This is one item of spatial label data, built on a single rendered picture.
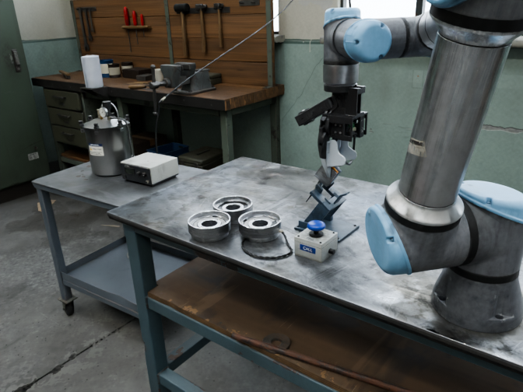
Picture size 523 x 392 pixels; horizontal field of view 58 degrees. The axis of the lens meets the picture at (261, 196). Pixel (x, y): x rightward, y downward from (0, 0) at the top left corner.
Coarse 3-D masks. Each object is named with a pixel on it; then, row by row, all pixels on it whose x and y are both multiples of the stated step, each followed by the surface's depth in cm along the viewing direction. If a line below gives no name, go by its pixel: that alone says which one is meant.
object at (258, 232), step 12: (240, 216) 115; (252, 216) 118; (264, 216) 117; (276, 216) 116; (240, 228) 111; (252, 228) 109; (264, 228) 109; (276, 228) 110; (252, 240) 111; (264, 240) 110
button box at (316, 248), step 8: (304, 232) 105; (312, 232) 104; (320, 232) 104; (328, 232) 105; (296, 240) 103; (304, 240) 102; (312, 240) 101; (320, 240) 101; (328, 240) 102; (336, 240) 105; (296, 248) 104; (304, 248) 102; (312, 248) 101; (320, 248) 100; (328, 248) 102; (336, 248) 105; (304, 256) 103; (312, 256) 102; (320, 256) 101; (328, 256) 103
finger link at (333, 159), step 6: (330, 144) 105; (336, 144) 104; (330, 150) 105; (336, 150) 104; (330, 156) 106; (336, 156) 105; (342, 156) 104; (324, 162) 106; (330, 162) 106; (336, 162) 105; (342, 162) 104; (324, 168) 108; (330, 168) 108; (330, 174) 109
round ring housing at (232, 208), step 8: (216, 200) 125; (224, 200) 127; (232, 200) 128; (240, 200) 128; (248, 200) 126; (216, 208) 120; (224, 208) 123; (232, 208) 126; (240, 208) 122; (248, 208) 120; (232, 216) 119; (232, 224) 120
